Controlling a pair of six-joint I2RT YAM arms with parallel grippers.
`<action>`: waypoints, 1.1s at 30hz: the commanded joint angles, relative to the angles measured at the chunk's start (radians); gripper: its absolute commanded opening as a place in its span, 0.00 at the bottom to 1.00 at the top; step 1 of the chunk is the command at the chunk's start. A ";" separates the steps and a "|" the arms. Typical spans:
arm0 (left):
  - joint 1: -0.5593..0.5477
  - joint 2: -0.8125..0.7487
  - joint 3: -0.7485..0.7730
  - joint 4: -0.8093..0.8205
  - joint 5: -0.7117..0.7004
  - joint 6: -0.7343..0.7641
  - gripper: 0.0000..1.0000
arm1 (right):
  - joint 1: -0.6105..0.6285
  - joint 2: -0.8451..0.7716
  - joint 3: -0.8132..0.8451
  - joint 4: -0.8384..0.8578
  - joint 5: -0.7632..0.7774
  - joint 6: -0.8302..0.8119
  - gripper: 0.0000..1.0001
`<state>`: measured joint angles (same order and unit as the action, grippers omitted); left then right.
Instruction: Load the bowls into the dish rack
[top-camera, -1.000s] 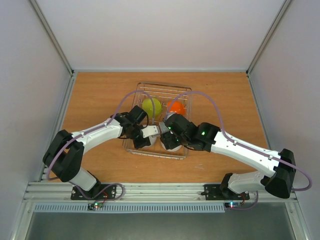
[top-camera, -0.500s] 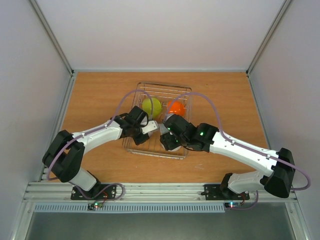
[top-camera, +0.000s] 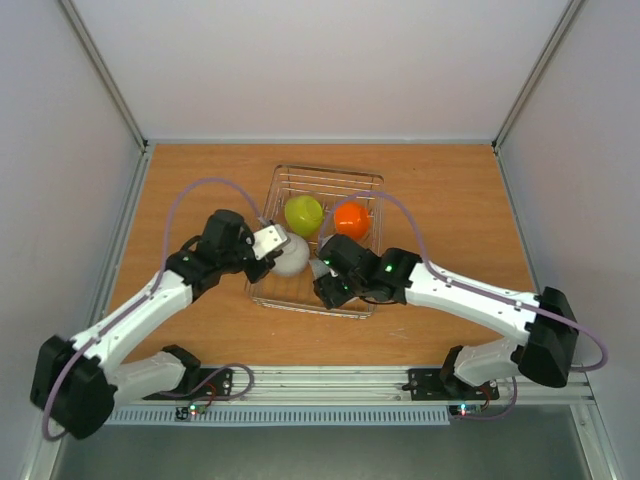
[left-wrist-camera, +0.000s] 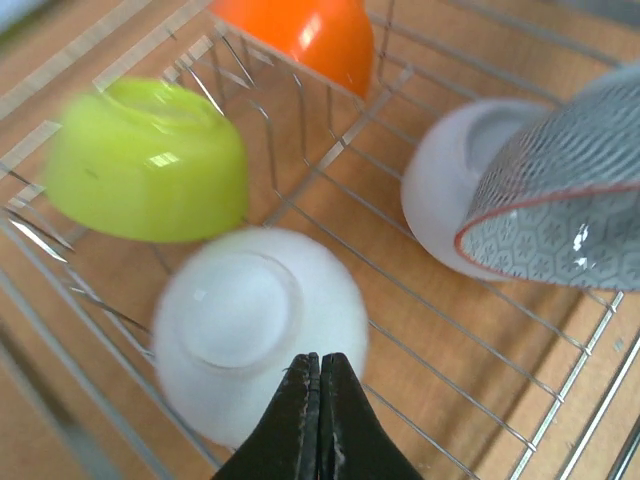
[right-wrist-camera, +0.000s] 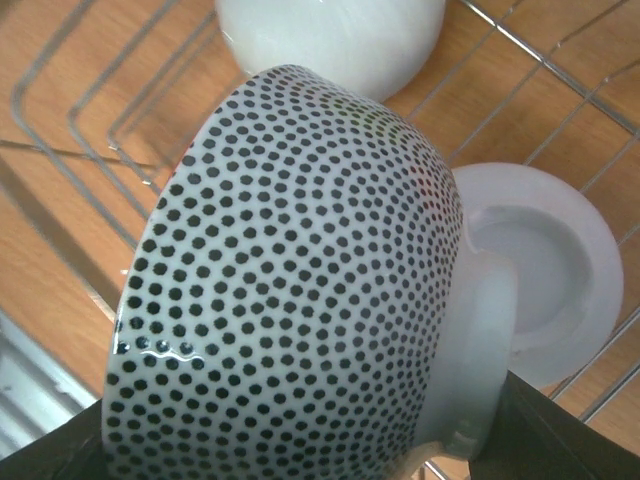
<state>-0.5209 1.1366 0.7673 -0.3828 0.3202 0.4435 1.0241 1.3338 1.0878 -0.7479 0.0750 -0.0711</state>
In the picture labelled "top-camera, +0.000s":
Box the aluminium front rail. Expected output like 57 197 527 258
47 363 597 405

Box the orange bowl white inside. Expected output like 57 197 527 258
333 201 371 241

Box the grey slotted cable duct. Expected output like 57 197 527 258
106 405 450 428

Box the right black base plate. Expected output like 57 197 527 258
401 368 500 402

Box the small circuit board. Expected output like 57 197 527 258
174 404 208 422
449 403 489 419

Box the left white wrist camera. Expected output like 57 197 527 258
252 224 289 260

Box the grey patterned bowl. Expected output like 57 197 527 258
271 233 310 278

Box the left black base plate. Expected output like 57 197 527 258
144 368 233 401

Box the left small circuit board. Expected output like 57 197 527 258
174 404 208 422

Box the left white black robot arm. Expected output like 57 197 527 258
30 209 289 441

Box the right aluminium frame post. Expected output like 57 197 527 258
491 0 586 156

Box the metal wire dish rack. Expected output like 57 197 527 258
244 162 387 317

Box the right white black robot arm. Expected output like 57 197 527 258
313 234 578 399

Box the right small circuit board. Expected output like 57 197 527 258
449 403 489 419

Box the left aluminium frame post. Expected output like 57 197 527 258
57 0 148 153

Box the lime green bowl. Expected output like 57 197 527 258
284 195 324 238

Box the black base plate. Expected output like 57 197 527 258
401 368 500 402
144 368 233 401

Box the aluminium frame post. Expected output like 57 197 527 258
491 0 586 156
57 0 148 153

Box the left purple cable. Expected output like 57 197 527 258
41 178 271 441

